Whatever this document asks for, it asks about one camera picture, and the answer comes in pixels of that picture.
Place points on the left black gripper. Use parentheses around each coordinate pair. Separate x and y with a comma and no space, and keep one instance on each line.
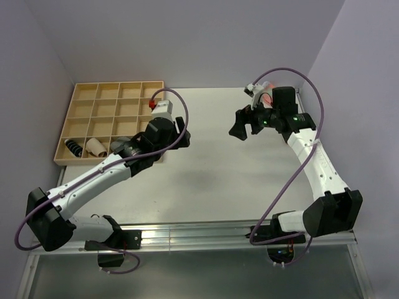
(181,128)

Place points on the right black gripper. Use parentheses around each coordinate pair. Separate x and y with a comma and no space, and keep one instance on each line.
(246,115)

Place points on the black white-striped sock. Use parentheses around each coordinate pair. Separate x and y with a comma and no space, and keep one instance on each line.
(74,148)

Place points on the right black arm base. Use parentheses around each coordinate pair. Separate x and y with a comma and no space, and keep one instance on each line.
(267,234)

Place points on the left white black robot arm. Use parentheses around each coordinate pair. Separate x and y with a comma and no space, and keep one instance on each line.
(50,215)

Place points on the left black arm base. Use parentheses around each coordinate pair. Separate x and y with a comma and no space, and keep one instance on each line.
(116,250)

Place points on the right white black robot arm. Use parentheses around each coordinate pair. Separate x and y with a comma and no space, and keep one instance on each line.
(335,206)

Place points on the pink patterned sock pair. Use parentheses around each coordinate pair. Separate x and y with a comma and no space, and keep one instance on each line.
(267,96)

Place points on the grey rolled sock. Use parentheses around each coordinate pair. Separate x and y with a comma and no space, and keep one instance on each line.
(118,142)

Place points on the wooden compartment tray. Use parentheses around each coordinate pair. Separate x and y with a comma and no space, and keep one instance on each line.
(105,111)

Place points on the beige rolled sock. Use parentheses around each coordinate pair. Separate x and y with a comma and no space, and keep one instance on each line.
(96,148)

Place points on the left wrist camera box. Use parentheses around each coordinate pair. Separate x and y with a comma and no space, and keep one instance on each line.
(162,109)

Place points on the aluminium mounting rail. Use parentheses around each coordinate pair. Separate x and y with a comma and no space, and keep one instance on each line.
(219,235)

